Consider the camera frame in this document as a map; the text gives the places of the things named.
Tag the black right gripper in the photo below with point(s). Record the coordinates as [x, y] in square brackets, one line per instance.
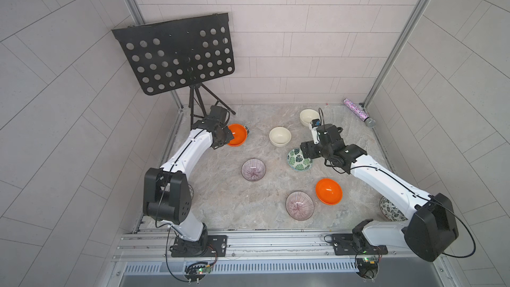
[310, 147]

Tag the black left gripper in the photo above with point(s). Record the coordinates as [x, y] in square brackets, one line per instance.
[217, 115]

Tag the green leaf pattern bowl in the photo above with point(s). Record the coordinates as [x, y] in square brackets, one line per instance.
[296, 160]

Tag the orange plastic bowl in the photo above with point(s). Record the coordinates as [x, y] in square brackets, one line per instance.
[240, 135]
[329, 192]

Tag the cream ceramic bowl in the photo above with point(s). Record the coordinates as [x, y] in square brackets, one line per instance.
[280, 136]
[307, 116]

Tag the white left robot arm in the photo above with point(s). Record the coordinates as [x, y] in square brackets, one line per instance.
[166, 195]

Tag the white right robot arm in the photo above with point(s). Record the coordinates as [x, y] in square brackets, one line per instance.
[430, 224]

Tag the purple striped bowl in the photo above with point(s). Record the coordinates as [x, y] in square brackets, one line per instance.
[299, 206]
[253, 170]

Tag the black white floral bowl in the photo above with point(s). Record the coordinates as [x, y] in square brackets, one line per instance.
[390, 211]
[191, 190]

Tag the black perforated music stand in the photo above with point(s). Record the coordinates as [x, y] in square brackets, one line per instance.
[171, 55]

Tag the right circuit board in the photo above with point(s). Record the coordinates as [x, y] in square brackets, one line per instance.
[368, 268]

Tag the circuit board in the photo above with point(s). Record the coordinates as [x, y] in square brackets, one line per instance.
[368, 268]
[197, 271]

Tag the left circuit board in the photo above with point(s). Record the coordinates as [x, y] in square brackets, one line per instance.
[197, 271]

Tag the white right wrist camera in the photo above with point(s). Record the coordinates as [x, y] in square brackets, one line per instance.
[314, 125]

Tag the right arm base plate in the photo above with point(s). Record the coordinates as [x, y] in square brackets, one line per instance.
[350, 245]

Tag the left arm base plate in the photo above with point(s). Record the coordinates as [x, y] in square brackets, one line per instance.
[215, 245]

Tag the aluminium front rail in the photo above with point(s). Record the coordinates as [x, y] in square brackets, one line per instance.
[242, 244]

